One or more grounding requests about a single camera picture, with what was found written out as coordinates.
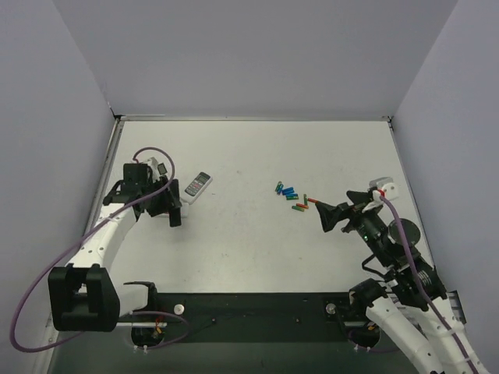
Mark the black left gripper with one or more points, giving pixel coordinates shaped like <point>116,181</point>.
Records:
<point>171,203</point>

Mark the blue battery upper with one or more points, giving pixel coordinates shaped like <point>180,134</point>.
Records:
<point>287,191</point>

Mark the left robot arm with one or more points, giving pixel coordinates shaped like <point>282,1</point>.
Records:
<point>82,294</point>

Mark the red and white remote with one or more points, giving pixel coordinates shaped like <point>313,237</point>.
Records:
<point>184,210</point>

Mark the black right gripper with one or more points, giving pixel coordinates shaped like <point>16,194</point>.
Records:
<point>347,213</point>

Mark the grey and white remote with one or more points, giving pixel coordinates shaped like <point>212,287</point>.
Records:
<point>196,187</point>

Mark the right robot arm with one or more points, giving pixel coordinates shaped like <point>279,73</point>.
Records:
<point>409,303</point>

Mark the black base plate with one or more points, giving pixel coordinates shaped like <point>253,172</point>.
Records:
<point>252,318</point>

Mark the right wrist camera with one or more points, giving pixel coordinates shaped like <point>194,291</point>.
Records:
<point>384,189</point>

